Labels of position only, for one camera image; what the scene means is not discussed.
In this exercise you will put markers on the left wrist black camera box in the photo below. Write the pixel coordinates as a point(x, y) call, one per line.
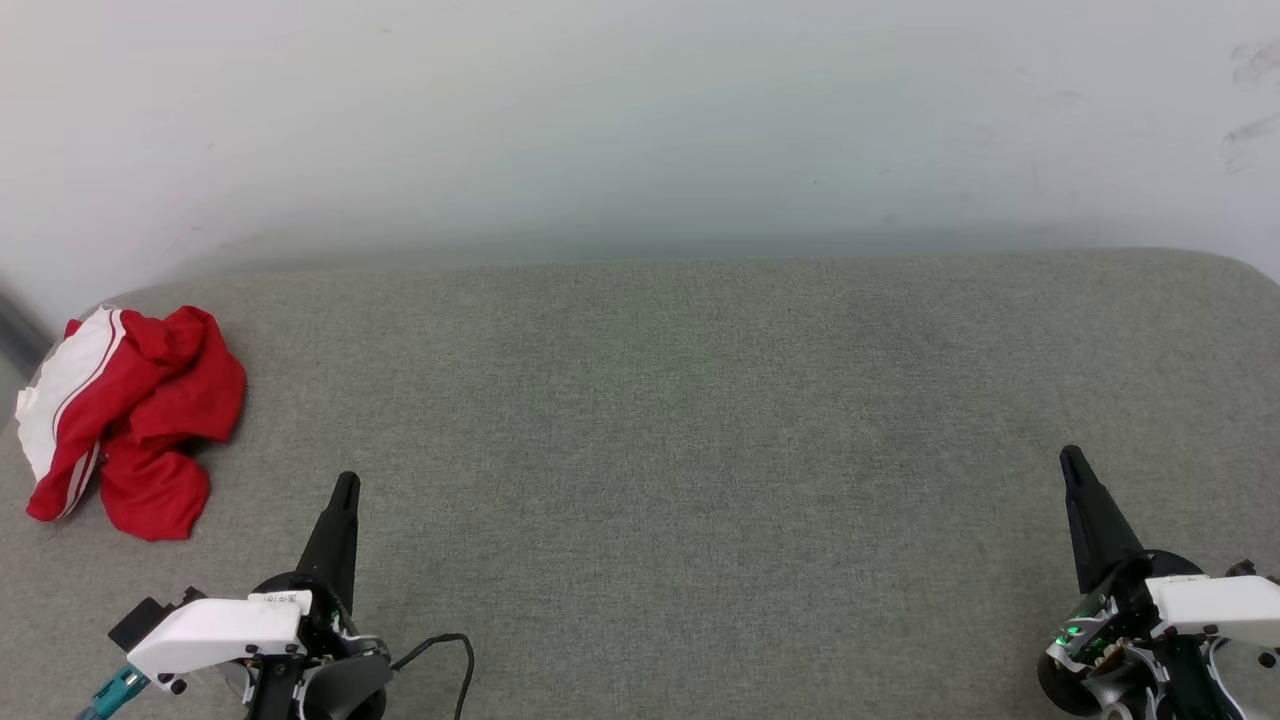
point(140, 620)

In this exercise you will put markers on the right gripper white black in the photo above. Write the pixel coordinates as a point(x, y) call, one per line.
point(1200, 605)

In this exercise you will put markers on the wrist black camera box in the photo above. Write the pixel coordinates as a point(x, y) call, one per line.
point(140, 620)
point(1245, 569)

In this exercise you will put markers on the teal connector left wrist camera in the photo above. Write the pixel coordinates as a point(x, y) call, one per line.
point(115, 690)

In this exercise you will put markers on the red and white basketball jersey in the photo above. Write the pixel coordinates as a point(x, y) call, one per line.
point(150, 400)

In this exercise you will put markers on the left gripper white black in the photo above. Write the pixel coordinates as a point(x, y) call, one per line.
point(220, 630)

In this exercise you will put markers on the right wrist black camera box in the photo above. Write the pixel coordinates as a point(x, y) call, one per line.
point(1245, 569)

